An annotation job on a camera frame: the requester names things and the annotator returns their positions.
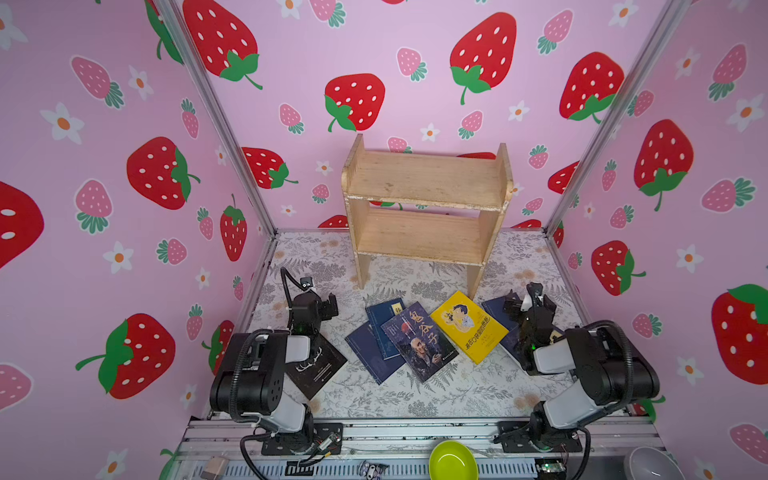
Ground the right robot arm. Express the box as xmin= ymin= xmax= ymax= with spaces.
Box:
xmin=483 ymin=283 xmax=660 ymax=453

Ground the grey bowl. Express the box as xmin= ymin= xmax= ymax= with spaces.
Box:
xmin=623 ymin=446 xmax=685 ymax=480

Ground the green bowl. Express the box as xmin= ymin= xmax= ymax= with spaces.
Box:
xmin=428 ymin=440 xmax=479 ymax=480

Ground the black book yellow title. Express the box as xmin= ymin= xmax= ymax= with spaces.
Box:
xmin=286 ymin=335 xmax=347 ymax=400

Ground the wooden two-tier shelf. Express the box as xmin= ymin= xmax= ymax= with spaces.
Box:
xmin=341 ymin=135 xmax=514 ymax=298

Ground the blue book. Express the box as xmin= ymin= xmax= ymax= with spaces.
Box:
xmin=500 ymin=326 xmax=532 ymax=370
xmin=481 ymin=296 xmax=519 ymax=336
xmin=345 ymin=323 xmax=405 ymax=385
xmin=365 ymin=298 xmax=407 ymax=362

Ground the yellow cartoon cover book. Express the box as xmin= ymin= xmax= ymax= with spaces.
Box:
xmin=431 ymin=291 xmax=509 ymax=365

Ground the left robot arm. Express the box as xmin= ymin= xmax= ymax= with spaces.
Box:
xmin=209 ymin=268 xmax=347 ymax=467

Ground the dark portrait cover book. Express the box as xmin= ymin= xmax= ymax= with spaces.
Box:
xmin=381 ymin=302 xmax=458 ymax=382

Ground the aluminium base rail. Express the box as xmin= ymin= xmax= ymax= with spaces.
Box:
xmin=167 ymin=416 xmax=665 ymax=479

